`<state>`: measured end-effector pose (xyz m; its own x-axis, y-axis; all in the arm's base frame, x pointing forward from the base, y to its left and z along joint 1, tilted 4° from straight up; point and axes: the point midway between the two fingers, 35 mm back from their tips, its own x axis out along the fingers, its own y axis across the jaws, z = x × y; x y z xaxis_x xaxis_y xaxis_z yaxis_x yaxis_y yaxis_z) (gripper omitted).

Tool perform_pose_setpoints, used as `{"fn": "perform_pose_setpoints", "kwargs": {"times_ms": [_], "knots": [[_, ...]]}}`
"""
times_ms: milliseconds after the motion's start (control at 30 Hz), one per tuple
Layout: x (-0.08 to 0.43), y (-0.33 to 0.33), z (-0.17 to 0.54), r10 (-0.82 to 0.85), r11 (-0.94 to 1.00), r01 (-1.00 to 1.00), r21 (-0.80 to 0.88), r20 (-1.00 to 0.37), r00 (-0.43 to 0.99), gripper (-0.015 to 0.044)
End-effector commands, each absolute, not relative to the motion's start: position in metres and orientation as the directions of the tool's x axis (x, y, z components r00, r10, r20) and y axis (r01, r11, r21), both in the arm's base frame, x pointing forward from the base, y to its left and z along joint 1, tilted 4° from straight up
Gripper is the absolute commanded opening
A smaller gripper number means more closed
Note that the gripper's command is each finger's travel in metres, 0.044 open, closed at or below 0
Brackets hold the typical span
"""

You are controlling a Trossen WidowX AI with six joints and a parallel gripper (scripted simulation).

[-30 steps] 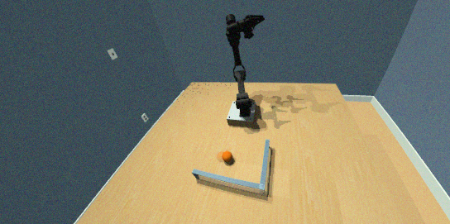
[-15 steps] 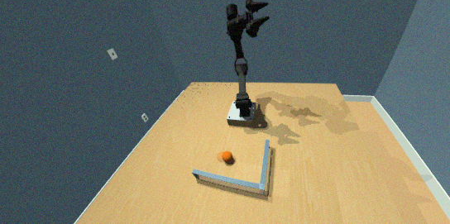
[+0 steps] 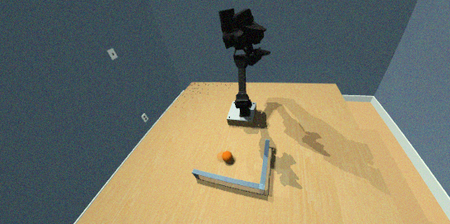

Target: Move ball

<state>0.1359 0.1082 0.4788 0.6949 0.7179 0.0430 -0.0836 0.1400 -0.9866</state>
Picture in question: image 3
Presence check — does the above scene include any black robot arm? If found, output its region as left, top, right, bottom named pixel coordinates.
left=218, top=8, right=264, bottom=117

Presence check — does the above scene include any clear low l-shaped wall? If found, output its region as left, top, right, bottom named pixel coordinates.
left=193, top=174, right=265, bottom=195
left=192, top=139, right=270, bottom=190

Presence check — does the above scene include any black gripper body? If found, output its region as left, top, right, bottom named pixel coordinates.
left=230, top=9, right=261, bottom=66

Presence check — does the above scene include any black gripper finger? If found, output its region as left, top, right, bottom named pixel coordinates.
left=248, top=47, right=270, bottom=62
left=239, top=15, right=266, bottom=32

